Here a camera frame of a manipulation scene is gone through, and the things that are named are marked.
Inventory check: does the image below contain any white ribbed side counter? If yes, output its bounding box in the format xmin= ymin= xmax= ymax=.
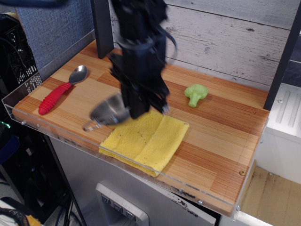
xmin=266 ymin=83 xmax=301 ymax=143

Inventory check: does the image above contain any left black vertical post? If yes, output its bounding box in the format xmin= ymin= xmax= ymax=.
xmin=90 ymin=0 xmax=114 ymax=59

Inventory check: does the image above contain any silver dispenser panel with buttons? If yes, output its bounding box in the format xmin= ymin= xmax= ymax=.
xmin=95 ymin=183 xmax=149 ymax=226

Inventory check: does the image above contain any black perforated crate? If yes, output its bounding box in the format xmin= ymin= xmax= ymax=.
xmin=0 ymin=13 xmax=42 ymax=94

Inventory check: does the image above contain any right black vertical post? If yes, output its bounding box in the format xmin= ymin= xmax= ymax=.
xmin=263 ymin=3 xmax=301 ymax=111

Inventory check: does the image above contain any stainless steel two-handled bowl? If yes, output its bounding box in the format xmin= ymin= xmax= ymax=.
xmin=83 ymin=92 xmax=130 ymax=131

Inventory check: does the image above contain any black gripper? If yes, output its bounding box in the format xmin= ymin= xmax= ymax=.
xmin=109 ymin=36 xmax=170 ymax=119

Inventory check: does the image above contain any red-handled metal spoon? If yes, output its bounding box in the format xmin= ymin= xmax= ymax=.
xmin=38 ymin=65 xmax=88 ymax=115

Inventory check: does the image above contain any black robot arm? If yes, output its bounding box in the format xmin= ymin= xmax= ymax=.
xmin=109 ymin=0 xmax=176 ymax=119

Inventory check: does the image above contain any black vertical post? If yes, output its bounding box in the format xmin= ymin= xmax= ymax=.
xmin=90 ymin=0 xmax=114 ymax=59
xmin=263 ymin=3 xmax=301 ymax=111

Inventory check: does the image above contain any yellow folded towel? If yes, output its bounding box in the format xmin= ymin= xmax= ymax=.
xmin=99 ymin=111 xmax=189 ymax=177

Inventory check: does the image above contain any clear acrylic table guard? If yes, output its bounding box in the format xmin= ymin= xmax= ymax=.
xmin=3 ymin=41 xmax=269 ymax=217

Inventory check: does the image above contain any green toy broccoli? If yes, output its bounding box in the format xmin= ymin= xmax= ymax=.
xmin=184 ymin=84 xmax=208 ymax=107

